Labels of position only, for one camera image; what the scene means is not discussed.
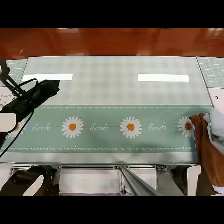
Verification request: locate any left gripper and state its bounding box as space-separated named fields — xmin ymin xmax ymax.
xmin=27 ymin=78 xmax=62 ymax=106

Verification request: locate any brown garment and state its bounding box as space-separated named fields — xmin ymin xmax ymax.
xmin=188 ymin=113 xmax=224 ymax=197

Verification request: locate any black cable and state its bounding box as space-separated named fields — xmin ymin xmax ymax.
xmin=0 ymin=109 xmax=36 ymax=158

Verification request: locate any silver frame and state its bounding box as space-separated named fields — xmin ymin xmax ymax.
xmin=0 ymin=162 xmax=224 ymax=197

